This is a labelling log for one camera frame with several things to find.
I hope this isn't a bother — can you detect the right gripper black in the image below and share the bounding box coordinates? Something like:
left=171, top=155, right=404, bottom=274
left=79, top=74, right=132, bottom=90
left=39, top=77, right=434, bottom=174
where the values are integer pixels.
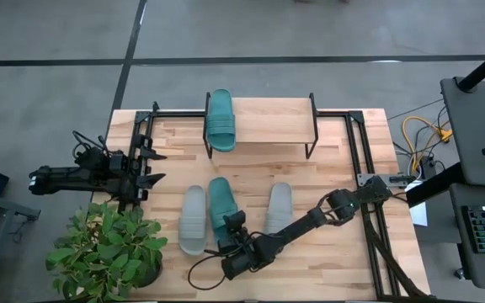
left=221, top=233, right=285, bottom=282

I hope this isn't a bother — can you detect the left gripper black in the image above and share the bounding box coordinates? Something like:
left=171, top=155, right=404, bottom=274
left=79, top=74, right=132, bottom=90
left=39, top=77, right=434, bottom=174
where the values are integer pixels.
left=114, top=134, right=168, bottom=203

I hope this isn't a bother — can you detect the grey slide sandal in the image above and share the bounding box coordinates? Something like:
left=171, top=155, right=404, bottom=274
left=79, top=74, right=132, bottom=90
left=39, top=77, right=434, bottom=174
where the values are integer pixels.
left=178, top=184, right=208, bottom=257
left=264, top=181, right=295, bottom=236

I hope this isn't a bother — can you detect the teal slide sandal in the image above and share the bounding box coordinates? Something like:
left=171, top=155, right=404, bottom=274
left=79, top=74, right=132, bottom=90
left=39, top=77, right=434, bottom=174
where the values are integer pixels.
left=207, top=176, right=240, bottom=252
left=205, top=88, right=237, bottom=153

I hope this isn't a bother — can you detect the black plant pot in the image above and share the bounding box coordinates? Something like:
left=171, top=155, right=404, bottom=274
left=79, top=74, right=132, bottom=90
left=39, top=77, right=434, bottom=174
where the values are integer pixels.
left=135, top=258, right=164, bottom=290

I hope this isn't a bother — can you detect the green leafy plant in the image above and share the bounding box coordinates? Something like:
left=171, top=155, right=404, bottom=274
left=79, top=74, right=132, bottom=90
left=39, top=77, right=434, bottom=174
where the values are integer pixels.
left=44, top=200, right=169, bottom=303

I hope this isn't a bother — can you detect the grey side table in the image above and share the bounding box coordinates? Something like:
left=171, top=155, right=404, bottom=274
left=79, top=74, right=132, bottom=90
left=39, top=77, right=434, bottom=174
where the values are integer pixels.
left=0, top=188, right=42, bottom=303

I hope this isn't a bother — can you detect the silver mounting plate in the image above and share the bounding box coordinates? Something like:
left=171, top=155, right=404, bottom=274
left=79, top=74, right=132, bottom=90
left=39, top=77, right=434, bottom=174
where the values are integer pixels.
left=355, top=172, right=417, bottom=189

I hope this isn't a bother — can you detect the white paper sheet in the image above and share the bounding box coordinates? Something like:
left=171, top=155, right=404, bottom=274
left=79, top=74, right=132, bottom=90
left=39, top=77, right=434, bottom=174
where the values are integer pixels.
left=408, top=179, right=429, bottom=228

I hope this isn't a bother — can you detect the black desk support beam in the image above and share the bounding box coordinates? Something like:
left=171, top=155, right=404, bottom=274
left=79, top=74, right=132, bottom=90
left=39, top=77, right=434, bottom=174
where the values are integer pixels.
left=405, top=162, right=467, bottom=208

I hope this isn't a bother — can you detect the grey keyboard desk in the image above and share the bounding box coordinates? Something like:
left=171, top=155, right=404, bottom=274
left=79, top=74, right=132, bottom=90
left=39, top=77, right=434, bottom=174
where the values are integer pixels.
left=447, top=182, right=485, bottom=292

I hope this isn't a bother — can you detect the grey workstation desk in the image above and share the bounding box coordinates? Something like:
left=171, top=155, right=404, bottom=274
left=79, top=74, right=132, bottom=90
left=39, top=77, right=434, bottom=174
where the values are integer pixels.
left=439, top=76, right=485, bottom=189

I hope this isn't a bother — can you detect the black support pole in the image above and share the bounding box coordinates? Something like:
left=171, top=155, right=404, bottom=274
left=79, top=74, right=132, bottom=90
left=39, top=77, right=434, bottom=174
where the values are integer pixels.
left=456, top=39, right=485, bottom=93

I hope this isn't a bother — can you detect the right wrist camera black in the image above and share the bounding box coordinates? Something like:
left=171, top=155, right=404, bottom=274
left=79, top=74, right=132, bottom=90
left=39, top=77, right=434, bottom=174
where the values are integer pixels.
left=223, top=210, right=248, bottom=231

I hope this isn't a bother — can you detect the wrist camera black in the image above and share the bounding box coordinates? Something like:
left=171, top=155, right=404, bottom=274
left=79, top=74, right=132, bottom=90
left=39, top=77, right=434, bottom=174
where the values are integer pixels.
left=84, top=149, right=118, bottom=173
left=223, top=210, right=248, bottom=231

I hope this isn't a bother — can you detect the black camera cable loop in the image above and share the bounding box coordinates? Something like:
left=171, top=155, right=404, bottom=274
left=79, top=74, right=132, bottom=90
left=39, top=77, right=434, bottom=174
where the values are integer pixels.
left=187, top=251, right=229, bottom=292

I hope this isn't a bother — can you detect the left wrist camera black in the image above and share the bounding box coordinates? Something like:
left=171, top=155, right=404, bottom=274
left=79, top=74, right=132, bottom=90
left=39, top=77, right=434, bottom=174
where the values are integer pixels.
left=84, top=149, right=118, bottom=173

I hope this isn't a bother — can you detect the black aluminium rig frame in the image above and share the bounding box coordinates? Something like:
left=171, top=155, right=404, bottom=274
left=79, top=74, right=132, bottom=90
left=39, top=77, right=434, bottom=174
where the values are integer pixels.
left=118, top=100, right=433, bottom=302

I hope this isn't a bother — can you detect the wooden shelf black frame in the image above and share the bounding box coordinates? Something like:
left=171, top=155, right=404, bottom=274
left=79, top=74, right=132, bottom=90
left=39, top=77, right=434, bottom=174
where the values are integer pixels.
left=202, top=91, right=321, bottom=161

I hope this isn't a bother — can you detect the black corrugated cable sleeve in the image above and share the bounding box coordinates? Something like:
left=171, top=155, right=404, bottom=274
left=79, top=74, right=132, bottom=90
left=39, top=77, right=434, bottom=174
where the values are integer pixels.
left=363, top=201, right=434, bottom=301

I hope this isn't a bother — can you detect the yellow floor cable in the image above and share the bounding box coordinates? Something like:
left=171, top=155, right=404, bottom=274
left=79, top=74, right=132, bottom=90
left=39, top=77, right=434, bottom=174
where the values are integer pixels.
left=401, top=114, right=454, bottom=174

